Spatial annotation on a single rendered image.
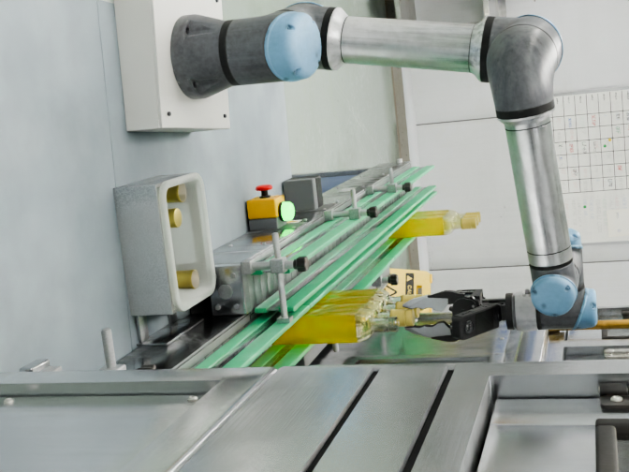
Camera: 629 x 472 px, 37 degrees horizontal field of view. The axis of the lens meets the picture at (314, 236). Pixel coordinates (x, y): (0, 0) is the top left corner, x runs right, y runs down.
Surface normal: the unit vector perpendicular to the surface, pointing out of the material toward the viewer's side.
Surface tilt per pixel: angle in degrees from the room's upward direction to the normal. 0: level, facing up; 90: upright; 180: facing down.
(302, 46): 12
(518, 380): 90
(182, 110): 4
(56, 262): 0
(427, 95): 90
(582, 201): 90
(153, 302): 90
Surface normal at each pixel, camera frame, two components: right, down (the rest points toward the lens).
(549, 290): -0.33, 0.34
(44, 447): -0.11, -0.98
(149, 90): -0.29, 0.10
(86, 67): 0.96, -0.06
